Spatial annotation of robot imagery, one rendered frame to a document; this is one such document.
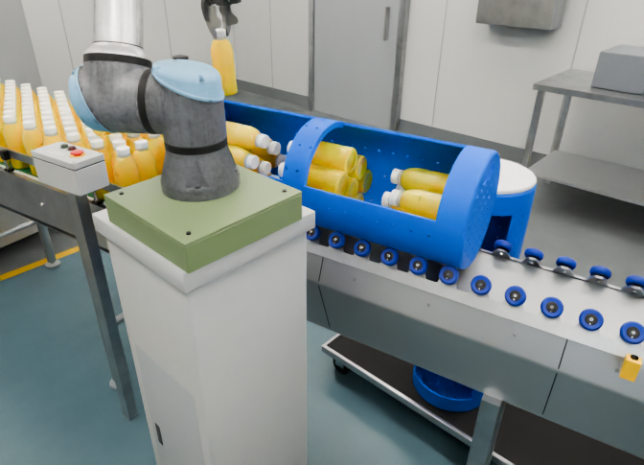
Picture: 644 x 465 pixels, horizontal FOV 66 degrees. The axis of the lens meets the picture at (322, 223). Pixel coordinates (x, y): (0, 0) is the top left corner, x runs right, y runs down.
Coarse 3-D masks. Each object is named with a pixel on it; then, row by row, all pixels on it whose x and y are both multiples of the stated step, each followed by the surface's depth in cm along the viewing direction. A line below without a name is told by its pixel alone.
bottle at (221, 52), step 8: (216, 40) 148; (224, 40) 148; (216, 48) 148; (224, 48) 148; (232, 48) 151; (216, 56) 149; (224, 56) 149; (232, 56) 151; (216, 64) 150; (224, 64) 150; (232, 64) 152; (224, 72) 151; (232, 72) 153; (224, 80) 153; (232, 80) 154; (224, 88) 154; (232, 88) 155
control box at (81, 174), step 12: (60, 144) 150; (36, 156) 144; (48, 156) 141; (60, 156) 141; (72, 156) 141; (84, 156) 141; (96, 156) 142; (36, 168) 147; (48, 168) 144; (60, 168) 140; (72, 168) 137; (84, 168) 140; (96, 168) 143; (48, 180) 147; (60, 180) 143; (72, 180) 140; (84, 180) 140; (96, 180) 144; (108, 180) 147; (72, 192) 142; (84, 192) 141
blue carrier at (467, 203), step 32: (288, 128) 150; (320, 128) 125; (352, 128) 134; (288, 160) 123; (384, 160) 139; (416, 160) 133; (448, 160) 127; (480, 160) 106; (320, 192) 120; (384, 192) 141; (448, 192) 105; (480, 192) 107; (320, 224) 129; (352, 224) 120; (384, 224) 114; (416, 224) 109; (448, 224) 105; (480, 224) 117; (448, 256) 110
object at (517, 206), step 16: (528, 192) 142; (496, 208) 141; (512, 208) 142; (528, 208) 146; (496, 224) 170; (512, 224) 145; (512, 240) 148; (512, 256) 152; (416, 368) 189; (416, 384) 189; (432, 384) 191; (448, 384) 191; (432, 400) 182; (448, 400) 178; (464, 400) 178; (480, 400) 181
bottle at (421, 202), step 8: (400, 192) 118; (408, 192) 116; (416, 192) 115; (424, 192) 115; (400, 200) 117; (408, 200) 115; (416, 200) 114; (424, 200) 113; (432, 200) 112; (440, 200) 112; (408, 208) 115; (416, 208) 114; (424, 208) 113; (432, 208) 112; (424, 216) 114; (432, 216) 113
